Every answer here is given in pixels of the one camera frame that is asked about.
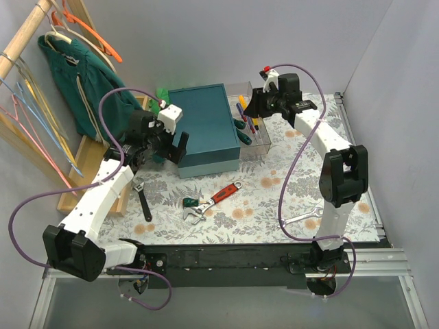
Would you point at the yellow wire hanger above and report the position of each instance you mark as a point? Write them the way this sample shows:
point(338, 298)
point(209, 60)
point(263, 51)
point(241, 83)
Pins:
point(34, 92)

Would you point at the long green screwdriver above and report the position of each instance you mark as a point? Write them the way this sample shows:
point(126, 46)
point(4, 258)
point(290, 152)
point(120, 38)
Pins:
point(244, 138)

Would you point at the pink wire hanger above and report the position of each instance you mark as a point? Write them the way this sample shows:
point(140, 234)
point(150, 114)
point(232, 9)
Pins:
point(19, 123)

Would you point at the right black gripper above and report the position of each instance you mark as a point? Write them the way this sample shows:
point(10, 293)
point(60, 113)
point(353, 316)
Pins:
point(265, 103)

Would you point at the wooden rack pole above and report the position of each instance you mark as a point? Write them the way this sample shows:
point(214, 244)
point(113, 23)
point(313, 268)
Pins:
point(24, 34)

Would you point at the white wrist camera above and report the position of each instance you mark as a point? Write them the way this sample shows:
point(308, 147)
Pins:
point(170, 116)
point(270, 77)

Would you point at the orange handled screwdriver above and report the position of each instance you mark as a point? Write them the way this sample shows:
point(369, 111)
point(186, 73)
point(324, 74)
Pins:
point(242, 101)

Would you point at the stubby green screwdriver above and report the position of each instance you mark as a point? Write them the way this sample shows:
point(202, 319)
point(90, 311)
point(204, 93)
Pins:
point(191, 202)

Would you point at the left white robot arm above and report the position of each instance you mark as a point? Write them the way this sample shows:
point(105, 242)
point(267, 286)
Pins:
point(72, 246)

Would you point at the aluminium frame rail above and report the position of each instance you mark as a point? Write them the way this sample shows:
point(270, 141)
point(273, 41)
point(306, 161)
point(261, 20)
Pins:
point(378, 292)

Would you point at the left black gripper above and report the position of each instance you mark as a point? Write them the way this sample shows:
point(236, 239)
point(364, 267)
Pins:
point(168, 144)

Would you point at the teal storage box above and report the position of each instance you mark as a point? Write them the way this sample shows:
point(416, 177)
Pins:
point(213, 146)

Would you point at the silver combination wrench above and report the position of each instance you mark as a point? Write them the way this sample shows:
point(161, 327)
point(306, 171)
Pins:
point(316, 212)

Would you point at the wooden rack base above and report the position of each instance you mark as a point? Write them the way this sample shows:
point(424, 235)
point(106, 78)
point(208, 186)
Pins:
point(89, 156)

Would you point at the blue red screwdriver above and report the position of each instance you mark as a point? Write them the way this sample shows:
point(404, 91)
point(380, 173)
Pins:
point(251, 125)

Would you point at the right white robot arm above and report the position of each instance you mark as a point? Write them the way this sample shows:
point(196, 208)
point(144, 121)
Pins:
point(344, 174)

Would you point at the orange hanger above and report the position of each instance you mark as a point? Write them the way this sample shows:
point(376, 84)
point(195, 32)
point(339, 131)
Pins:
point(75, 12)

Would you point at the clear plastic container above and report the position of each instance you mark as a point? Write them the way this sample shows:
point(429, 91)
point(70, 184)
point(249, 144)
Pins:
point(260, 141)

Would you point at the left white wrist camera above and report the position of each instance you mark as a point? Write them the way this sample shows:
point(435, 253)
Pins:
point(170, 116)

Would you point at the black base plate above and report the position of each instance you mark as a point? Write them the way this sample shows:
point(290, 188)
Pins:
point(237, 265)

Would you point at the black adjustable wrench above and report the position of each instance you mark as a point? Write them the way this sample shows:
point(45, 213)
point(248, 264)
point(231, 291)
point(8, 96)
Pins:
point(138, 186)

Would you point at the red handled adjustable wrench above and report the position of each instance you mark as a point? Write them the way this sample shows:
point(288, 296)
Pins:
point(198, 211)

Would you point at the blue wire hanger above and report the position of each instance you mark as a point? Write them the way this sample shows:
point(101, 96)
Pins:
point(47, 123)

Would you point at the green shorts on hanger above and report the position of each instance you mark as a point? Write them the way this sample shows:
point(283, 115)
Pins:
point(83, 79)

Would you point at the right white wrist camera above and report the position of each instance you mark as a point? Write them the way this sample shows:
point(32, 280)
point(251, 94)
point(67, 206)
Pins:
point(270, 77)

